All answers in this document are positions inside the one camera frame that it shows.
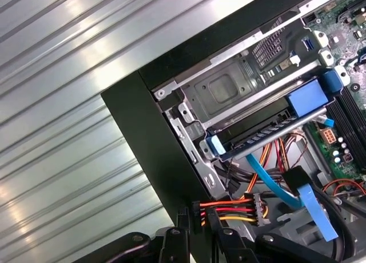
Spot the silver perforated disk bay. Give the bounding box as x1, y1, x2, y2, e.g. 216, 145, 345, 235
153, 50, 324, 198

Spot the grey metal drive cage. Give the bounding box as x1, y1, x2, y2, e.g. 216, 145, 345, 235
274, 198, 366, 261

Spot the black RAM slot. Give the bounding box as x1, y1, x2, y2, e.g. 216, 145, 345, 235
325, 93, 366, 168
336, 87, 366, 149
345, 87, 366, 132

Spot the orange red yellow power wire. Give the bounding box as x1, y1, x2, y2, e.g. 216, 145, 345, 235
192, 192, 271, 234

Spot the green motherboard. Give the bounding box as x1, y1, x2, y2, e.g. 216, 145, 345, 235
303, 0, 366, 184

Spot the blue flat data wire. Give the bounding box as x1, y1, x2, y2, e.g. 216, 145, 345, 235
245, 154, 340, 242

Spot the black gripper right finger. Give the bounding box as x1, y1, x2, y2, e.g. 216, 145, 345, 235
207, 207, 344, 263

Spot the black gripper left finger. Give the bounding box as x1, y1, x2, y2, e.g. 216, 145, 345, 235
79, 207, 191, 263

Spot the black open PC case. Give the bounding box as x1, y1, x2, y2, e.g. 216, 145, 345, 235
100, 0, 366, 263

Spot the hard disk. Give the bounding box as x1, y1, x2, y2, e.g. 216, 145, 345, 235
204, 71, 344, 162

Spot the multicoloured wire bundle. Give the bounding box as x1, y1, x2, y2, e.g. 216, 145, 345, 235
222, 131, 309, 195

